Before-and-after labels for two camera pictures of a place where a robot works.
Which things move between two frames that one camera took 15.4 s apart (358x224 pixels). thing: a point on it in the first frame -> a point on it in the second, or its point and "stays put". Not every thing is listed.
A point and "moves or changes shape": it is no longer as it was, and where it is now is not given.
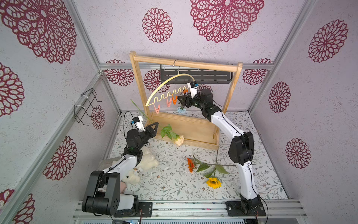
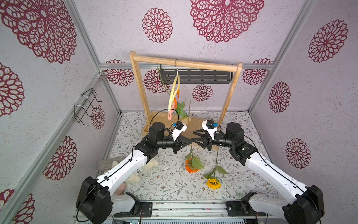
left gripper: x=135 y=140 -> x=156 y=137
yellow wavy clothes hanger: x=168 y=93 -> x=175 y=88
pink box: x=122 y=186 stays put
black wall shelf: x=201 y=75 stays put
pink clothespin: x=157 y=110 -> x=169 y=114
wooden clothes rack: x=196 y=131 stays put
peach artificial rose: x=166 y=130 moves or changes shape
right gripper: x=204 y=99 -> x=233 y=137
